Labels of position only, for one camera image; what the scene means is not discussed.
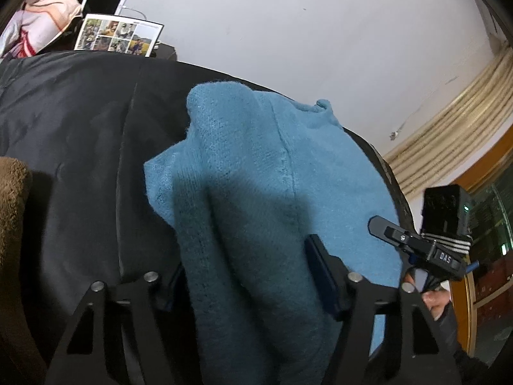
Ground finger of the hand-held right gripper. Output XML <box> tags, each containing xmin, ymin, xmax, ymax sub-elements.
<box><xmin>369</xmin><ymin>215</ymin><xmax>437</xmax><ymax>254</ymax></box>

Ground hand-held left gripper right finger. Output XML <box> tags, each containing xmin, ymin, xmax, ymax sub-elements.
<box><xmin>305</xmin><ymin>233</ymin><xmax>463</xmax><ymax>385</ymax></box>

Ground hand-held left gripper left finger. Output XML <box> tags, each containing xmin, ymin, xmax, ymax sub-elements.
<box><xmin>44</xmin><ymin>262</ymin><xmax>187</xmax><ymax>385</ymax></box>

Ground teal knit sweater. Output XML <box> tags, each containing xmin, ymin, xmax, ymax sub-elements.
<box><xmin>143</xmin><ymin>81</ymin><xmax>405</xmax><ymax>385</ymax></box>

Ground person's right forearm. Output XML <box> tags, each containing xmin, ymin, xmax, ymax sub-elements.
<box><xmin>435</xmin><ymin>305</ymin><xmax>493</xmax><ymax>385</ymax></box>

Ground person's right hand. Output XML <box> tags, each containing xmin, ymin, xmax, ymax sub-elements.
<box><xmin>403</xmin><ymin>270</ymin><xmax>451</xmax><ymax>322</ymax></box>

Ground wooden framed window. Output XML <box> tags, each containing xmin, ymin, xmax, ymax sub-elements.
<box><xmin>457</xmin><ymin>124</ymin><xmax>513</xmax><ymax>365</ymax></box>

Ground cream curtain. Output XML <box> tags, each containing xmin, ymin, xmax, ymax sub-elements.
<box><xmin>383</xmin><ymin>48</ymin><xmax>513</xmax><ymax>199</ymax></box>

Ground brown fleece garment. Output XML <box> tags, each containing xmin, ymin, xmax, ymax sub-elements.
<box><xmin>0</xmin><ymin>156</ymin><xmax>49</xmax><ymax>385</ymax></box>

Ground black bed cover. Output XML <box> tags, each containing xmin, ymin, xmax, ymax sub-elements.
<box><xmin>0</xmin><ymin>50</ymin><xmax>415</xmax><ymax>385</ymax></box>

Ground dark nightstand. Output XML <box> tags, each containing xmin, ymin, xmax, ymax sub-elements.
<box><xmin>150</xmin><ymin>42</ymin><xmax>178</xmax><ymax>62</ymax></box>

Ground pink printed pillow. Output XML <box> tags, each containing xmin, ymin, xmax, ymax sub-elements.
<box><xmin>0</xmin><ymin>0</ymin><xmax>83</xmax><ymax>59</ymax></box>

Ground photo collage frame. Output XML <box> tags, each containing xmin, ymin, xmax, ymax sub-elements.
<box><xmin>74</xmin><ymin>13</ymin><xmax>165</xmax><ymax>57</ymax></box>

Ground white charging cable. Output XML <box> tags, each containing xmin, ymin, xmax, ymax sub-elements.
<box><xmin>118</xmin><ymin>5</ymin><xmax>147</xmax><ymax>19</ymax></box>

